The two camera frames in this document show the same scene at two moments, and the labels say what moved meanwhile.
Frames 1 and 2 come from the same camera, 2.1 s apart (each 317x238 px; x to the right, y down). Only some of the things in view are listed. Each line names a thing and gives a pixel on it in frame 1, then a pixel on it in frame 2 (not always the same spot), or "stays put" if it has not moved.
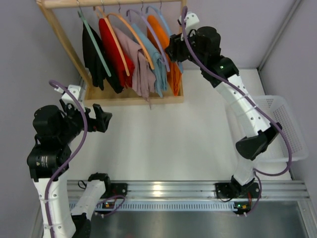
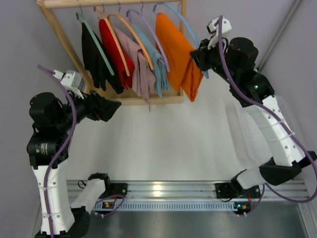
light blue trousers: (160, 76) stays put
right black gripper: (178, 46) to (201, 56)
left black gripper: (93, 121) to (93, 106)
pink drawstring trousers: (143, 83) stays put
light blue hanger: (180, 64) to (161, 5)
